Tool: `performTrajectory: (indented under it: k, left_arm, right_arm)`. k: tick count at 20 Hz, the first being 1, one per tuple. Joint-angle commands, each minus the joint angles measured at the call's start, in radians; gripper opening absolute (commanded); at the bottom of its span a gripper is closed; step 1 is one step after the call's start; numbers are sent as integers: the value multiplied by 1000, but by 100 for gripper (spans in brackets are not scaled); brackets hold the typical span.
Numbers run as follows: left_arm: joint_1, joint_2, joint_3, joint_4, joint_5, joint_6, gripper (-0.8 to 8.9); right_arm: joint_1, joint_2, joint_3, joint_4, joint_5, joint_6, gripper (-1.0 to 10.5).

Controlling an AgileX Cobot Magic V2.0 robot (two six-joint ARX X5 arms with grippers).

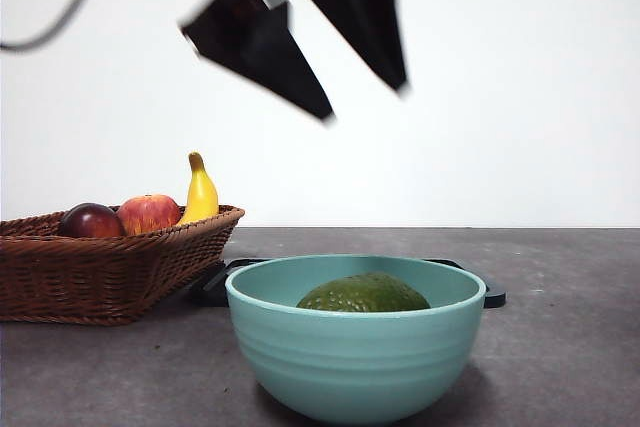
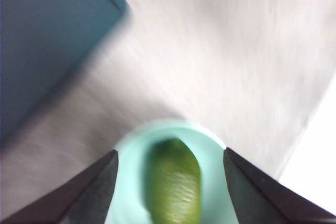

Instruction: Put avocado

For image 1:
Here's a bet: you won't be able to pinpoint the green avocado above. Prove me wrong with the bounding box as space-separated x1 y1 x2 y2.
295 271 431 313

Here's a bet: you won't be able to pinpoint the teal ceramic bowl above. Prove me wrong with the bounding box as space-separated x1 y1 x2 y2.
224 253 487 423

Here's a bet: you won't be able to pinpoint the yellow banana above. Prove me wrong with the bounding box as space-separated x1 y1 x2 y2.
174 151 220 227

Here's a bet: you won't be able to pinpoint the red yellow apple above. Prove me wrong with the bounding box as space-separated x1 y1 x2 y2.
117 193 182 236

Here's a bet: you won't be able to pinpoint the dark red plum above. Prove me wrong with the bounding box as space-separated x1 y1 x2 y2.
59 202 126 238

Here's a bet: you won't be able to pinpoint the brown woven wicker basket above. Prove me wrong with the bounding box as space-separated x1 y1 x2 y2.
0 204 246 327

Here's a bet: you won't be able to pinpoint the black rectangular tray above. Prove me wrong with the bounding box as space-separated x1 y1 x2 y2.
199 256 507 309

